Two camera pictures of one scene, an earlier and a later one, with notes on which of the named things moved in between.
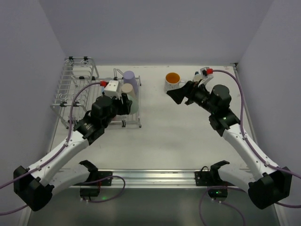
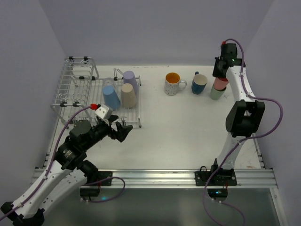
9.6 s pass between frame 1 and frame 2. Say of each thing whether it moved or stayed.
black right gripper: moved
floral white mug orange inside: stayed
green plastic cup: moved
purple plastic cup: stayed
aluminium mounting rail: stayed
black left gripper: moved
